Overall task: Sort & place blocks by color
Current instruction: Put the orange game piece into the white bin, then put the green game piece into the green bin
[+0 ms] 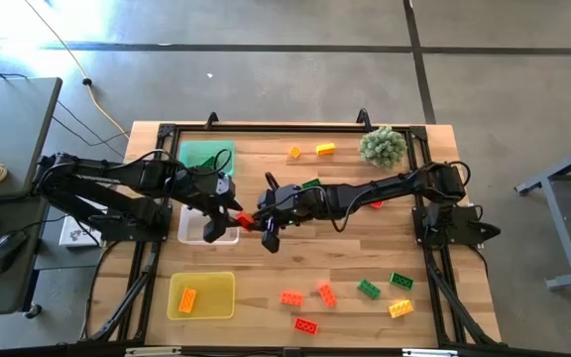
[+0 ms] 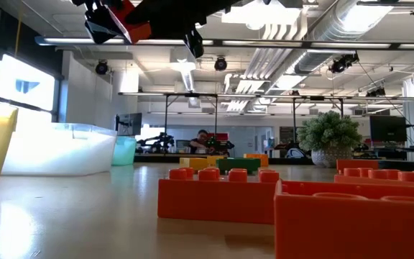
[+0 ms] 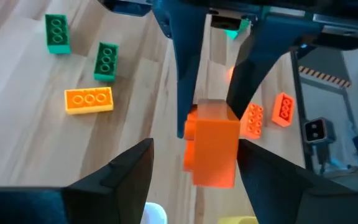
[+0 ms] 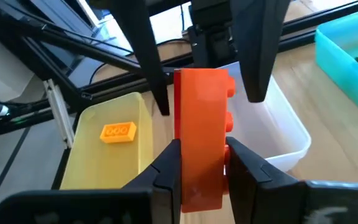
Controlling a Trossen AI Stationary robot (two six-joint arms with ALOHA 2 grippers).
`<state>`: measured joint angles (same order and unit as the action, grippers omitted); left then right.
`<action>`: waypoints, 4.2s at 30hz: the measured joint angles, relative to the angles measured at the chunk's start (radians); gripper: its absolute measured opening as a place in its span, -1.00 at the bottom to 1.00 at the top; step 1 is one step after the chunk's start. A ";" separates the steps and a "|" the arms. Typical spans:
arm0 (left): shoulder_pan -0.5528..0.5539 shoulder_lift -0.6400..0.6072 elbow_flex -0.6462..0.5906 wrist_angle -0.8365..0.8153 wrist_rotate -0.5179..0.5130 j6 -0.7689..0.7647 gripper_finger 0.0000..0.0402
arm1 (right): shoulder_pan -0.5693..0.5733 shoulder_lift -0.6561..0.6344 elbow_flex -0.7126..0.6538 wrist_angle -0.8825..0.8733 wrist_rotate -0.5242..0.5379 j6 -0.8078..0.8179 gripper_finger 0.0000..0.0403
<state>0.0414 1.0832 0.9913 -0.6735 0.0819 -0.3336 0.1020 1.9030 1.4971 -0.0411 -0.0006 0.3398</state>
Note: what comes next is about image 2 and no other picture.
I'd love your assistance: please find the black table edge frame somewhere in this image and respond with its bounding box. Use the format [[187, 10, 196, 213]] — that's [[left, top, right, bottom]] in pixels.
[[134, 153, 414, 172]]

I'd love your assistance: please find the white translucent plastic bin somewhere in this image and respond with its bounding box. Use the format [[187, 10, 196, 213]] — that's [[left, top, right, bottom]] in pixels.
[[1, 122, 118, 177]]

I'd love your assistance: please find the bright window pane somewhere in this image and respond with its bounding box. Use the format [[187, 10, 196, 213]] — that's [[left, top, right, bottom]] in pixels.
[[0, 53, 56, 112]]

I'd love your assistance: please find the silver ceiling air duct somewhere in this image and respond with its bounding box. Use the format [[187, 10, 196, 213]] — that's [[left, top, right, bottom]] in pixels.
[[293, 0, 397, 75]]

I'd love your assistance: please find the black background rig frame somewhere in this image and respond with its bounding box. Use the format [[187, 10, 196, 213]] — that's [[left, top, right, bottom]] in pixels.
[[264, 94, 404, 143], [119, 91, 260, 137]]

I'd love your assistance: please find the red toy building block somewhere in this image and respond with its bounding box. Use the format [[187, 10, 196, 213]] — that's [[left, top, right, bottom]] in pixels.
[[334, 168, 414, 188], [108, 0, 153, 45], [336, 159, 380, 174], [157, 167, 280, 226], [274, 179, 414, 259]]

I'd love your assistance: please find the teal plastic cup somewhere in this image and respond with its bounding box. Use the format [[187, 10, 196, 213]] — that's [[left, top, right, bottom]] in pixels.
[[111, 135, 138, 167]]

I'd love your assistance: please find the black computer monitor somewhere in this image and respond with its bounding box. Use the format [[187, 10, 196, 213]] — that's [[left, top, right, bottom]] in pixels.
[[369, 114, 408, 143], [115, 112, 143, 137]]

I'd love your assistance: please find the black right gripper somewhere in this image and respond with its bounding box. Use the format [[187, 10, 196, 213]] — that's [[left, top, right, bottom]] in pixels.
[[126, 0, 244, 58]]

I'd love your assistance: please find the potted green plant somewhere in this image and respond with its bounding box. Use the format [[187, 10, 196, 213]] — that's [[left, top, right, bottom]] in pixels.
[[296, 110, 363, 168]]

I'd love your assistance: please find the black overhead frame bar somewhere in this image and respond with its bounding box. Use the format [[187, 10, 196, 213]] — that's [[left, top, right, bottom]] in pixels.
[[34, 35, 414, 51]]

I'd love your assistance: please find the person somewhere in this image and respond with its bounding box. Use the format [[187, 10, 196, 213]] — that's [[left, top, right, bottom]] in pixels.
[[188, 129, 211, 155]]

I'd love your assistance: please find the orange-yellow toy building block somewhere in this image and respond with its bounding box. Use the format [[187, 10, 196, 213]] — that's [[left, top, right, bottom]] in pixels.
[[179, 157, 210, 172], [243, 153, 270, 168]]

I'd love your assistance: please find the small orange-yellow building block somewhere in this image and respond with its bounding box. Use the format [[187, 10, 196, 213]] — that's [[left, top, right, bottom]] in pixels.
[[206, 155, 226, 167]]

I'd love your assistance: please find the green toy building block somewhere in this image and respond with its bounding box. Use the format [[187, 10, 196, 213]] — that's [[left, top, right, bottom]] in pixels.
[[216, 157, 262, 175]]

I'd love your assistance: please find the black hanging camera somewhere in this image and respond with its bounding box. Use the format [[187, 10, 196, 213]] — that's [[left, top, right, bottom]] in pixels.
[[328, 53, 360, 75], [94, 60, 109, 76], [366, 87, 387, 98], [213, 56, 229, 72]]

